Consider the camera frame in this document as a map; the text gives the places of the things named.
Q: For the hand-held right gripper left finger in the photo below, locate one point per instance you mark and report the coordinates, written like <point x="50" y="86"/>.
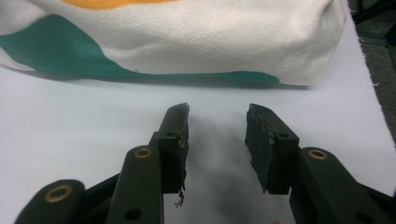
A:
<point x="172" y="149"/>

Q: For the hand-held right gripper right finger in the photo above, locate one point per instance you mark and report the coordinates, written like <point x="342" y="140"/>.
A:
<point x="271" y="155"/>

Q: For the white canvas tote bag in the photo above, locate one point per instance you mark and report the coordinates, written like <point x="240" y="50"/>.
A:
<point x="218" y="37"/>

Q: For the white table sheet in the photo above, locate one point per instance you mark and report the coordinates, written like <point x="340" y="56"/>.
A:
<point x="77" y="124"/>

